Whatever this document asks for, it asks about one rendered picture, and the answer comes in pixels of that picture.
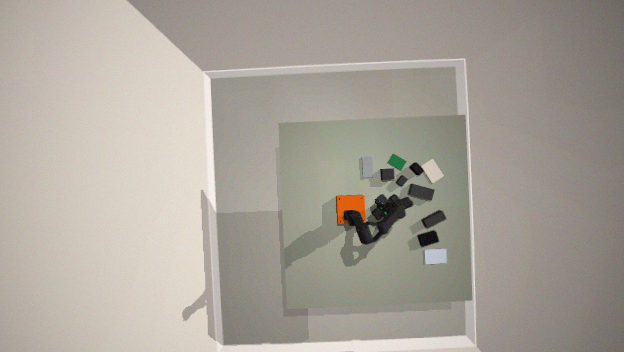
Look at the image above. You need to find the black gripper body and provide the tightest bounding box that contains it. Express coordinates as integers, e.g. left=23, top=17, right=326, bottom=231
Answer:
left=372, top=194, right=401, bottom=220

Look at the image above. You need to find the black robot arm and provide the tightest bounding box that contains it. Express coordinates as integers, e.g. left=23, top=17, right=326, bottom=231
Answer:
left=344, top=194, right=413, bottom=245

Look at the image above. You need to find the green flat panel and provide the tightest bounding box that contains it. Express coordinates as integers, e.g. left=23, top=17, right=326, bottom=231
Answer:
left=388, top=153, right=407, bottom=171

